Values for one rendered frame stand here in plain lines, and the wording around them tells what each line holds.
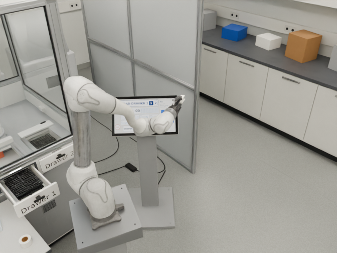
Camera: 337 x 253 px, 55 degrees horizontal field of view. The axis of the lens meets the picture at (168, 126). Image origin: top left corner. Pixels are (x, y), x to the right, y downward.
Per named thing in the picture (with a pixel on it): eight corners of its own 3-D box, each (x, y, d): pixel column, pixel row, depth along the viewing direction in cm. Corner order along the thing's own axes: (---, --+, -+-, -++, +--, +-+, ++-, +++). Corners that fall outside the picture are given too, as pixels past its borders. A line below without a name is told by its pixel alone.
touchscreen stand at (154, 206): (174, 228, 296) (174, 138, 238) (125, 230, 294) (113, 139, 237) (172, 188, 337) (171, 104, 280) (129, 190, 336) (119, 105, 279)
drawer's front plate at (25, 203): (60, 194, 220) (56, 182, 214) (18, 218, 203) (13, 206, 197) (58, 193, 221) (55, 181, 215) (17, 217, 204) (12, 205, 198)
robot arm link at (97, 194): (98, 224, 189) (91, 199, 175) (82, 206, 200) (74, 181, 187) (121, 208, 197) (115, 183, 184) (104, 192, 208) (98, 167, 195)
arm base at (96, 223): (128, 218, 198) (127, 212, 195) (92, 231, 192) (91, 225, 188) (120, 197, 212) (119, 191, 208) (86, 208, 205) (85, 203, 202)
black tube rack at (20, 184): (44, 189, 222) (42, 182, 218) (19, 203, 211) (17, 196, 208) (29, 174, 235) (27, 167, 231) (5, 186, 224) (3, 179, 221)
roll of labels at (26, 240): (34, 238, 198) (32, 234, 195) (29, 248, 192) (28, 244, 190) (23, 238, 198) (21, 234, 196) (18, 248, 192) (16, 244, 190)
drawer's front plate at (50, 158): (77, 154, 255) (74, 143, 249) (43, 172, 238) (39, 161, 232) (76, 153, 256) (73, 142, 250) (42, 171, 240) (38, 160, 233)
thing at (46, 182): (56, 192, 220) (54, 185, 216) (19, 214, 204) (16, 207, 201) (29, 165, 243) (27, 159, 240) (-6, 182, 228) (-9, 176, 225)
